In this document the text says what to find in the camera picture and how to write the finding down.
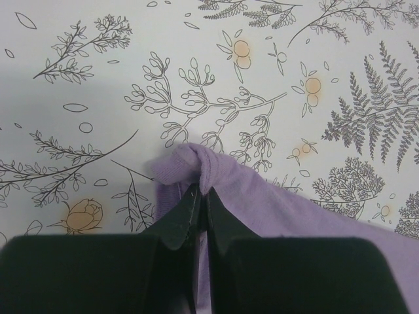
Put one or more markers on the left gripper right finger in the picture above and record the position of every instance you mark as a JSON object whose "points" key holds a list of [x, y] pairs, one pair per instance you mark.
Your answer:
{"points": [[253, 274]]}

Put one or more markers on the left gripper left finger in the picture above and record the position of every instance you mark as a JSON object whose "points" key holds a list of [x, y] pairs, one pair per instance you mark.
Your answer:
{"points": [[151, 272]]}

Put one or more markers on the purple t shirt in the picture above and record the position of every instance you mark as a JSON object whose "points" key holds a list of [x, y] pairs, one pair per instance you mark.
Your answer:
{"points": [[271, 211]]}

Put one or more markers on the floral table mat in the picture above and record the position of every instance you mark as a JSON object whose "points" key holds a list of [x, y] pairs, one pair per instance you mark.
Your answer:
{"points": [[318, 97]]}

